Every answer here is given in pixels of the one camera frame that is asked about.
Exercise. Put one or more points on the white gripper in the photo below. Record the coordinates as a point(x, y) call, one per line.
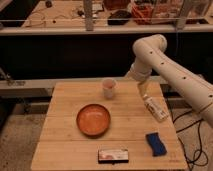
point(142, 87)

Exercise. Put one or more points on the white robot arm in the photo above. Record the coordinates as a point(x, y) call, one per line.
point(149, 55)

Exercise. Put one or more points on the white plastic bottle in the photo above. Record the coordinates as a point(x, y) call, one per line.
point(156, 110)

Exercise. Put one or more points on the translucent plastic cup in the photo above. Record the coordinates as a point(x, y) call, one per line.
point(108, 87)

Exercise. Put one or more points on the blue sponge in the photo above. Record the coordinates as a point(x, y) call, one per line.
point(157, 146)

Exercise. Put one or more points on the orange round bowl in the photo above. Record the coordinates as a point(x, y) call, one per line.
point(93, 119)

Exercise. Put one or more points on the orange basket on bench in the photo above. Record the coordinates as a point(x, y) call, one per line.
point(141, 15)

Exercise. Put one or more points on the black cloth on bench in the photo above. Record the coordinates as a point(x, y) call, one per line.
point(120, 17)

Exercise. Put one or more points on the black white rectangular box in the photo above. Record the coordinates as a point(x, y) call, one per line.
point(113, 156)

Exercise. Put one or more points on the grey metal post right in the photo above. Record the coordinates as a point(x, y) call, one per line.
point(181, 21)

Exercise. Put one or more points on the grey metal post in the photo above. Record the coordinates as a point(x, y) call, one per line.
point(181, 21)
point(88, 14)

